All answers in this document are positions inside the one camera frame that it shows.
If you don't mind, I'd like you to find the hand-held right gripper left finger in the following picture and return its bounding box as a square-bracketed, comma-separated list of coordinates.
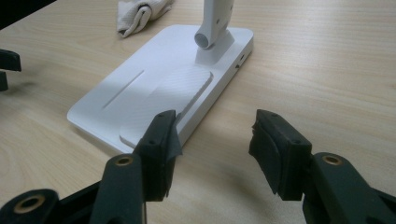
[90, 109, 183, 224]

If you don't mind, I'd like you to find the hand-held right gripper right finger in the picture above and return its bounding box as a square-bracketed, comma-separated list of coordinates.
[247, 109, 396, 224]

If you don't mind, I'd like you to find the white desk lamp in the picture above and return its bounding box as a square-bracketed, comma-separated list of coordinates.
[66, 0, 255, 155]

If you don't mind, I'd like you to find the white cloth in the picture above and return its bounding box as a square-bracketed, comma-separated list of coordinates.
[116, 0, 176, 39]

